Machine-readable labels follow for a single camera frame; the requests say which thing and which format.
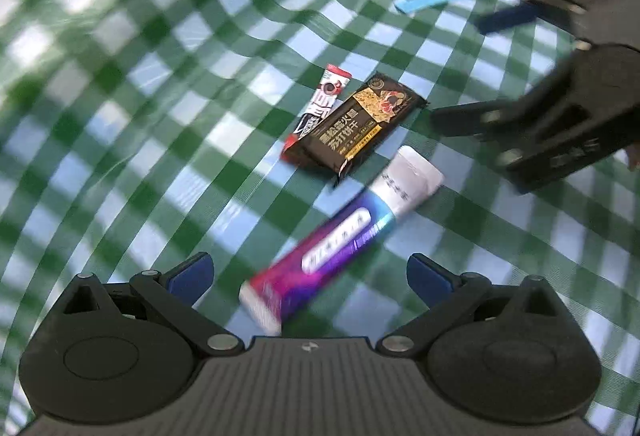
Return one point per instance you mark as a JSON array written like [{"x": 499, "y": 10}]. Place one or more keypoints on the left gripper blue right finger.
[{"x": 431, "y": 282}]

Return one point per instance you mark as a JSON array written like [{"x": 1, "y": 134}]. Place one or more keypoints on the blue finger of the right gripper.
[
  {"x": 472, "y": 119},
  {"x": 507, "y": 17}
]

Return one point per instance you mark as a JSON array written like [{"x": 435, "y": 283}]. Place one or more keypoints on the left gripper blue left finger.
[{"x": 191, "y": 279}]

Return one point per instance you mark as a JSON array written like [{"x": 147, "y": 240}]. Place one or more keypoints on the purple white stick packet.
[{"x": 277, "y": 292}]

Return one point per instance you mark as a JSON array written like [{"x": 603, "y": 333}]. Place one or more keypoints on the light blue thin stick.
[{"x": 413, "y": 6}]

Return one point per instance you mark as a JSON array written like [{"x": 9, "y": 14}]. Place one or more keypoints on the black biscuit packet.
[{"x": 344, "y": 139}]

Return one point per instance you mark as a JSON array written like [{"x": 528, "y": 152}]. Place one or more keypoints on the red black Nescafe stick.
[{"x": 330, "y": 86}]

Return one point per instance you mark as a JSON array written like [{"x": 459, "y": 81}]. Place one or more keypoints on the green checkered sofa cover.
[{"x": 135, "y": 133}]

